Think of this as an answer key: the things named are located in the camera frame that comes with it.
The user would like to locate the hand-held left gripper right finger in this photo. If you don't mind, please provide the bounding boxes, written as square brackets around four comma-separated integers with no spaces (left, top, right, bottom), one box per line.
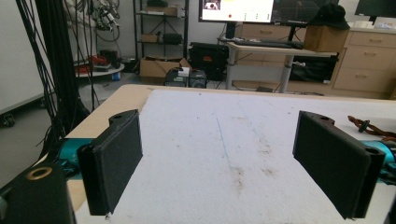
[291,110,387,220]

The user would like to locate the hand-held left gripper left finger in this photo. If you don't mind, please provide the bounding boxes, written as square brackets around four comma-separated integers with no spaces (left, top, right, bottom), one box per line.
[77,108,144,217]

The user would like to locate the round white platform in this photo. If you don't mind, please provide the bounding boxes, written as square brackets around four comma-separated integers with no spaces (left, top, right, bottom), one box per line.
[74,63,126,78]

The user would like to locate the open cardboard box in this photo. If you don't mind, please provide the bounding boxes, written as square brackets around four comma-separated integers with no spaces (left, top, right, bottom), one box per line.
[138,56,192,79]

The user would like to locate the light wooden drawer cabinet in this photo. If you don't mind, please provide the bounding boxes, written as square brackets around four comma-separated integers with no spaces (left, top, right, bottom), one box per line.
[233,22,396,100]

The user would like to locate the white foam mat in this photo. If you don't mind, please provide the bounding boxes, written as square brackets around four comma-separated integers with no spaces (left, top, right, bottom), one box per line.
[74,89,396,224]

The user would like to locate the black caster wheel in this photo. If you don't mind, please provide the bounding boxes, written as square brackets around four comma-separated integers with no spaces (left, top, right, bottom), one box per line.
[1,113,16,128]

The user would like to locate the black electronic device boxes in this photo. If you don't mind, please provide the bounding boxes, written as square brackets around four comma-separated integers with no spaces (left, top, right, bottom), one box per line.
[163,66,208,89]

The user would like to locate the brown cardboard box under hat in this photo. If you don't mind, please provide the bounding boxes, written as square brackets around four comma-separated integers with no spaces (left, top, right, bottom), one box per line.
[303,24,350,53]

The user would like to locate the white standing desk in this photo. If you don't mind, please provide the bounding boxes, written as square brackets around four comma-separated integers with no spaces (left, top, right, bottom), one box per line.
[219,41,339,94]

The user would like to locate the black keyboard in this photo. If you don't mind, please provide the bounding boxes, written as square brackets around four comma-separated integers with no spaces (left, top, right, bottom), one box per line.
[233,37,304,50]

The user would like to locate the black metal shelf rack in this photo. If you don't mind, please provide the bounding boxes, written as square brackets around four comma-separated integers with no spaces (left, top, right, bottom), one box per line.
[133,0,191,63]

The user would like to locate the black equipment case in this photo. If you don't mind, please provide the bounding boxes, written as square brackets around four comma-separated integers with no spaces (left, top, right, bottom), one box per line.
[188,42,231,81]

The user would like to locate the white board panel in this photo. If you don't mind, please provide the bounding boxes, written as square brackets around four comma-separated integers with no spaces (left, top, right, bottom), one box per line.
[0,0,52,116]

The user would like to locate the black bag on cabinet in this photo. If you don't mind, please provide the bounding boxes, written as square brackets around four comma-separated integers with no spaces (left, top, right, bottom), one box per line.
[307,2,351,31]

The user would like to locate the dark computer monitor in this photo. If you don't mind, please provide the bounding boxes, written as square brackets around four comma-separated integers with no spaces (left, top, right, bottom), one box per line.
[273,0,341,26]

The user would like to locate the black monitor with thin bezel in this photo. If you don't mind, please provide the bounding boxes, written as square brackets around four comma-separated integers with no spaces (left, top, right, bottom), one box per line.
[354,0,396,19]

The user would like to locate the bright computer monitor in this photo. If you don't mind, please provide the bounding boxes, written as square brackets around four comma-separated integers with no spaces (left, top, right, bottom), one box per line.
[198,0,276,24]

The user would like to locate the brown cord with black bead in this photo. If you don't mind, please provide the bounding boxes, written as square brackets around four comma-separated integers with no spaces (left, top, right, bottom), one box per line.
[347,115,396,143]

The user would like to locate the bundle of black cables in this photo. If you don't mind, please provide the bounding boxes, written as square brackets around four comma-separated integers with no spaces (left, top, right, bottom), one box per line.
[15,0,101,157]

